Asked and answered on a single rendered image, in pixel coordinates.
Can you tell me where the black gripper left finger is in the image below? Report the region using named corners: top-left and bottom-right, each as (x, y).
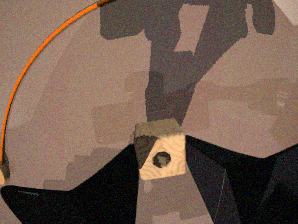
top-left (0, 144), bottom-right (140, 224)

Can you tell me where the wooden stick with orange string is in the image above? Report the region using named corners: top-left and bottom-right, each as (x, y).
top-left (0, 0), bottom-right (110, 165)

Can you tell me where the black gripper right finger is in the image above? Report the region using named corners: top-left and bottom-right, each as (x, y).
top-left (185, 135), bottom-right (298, 224)

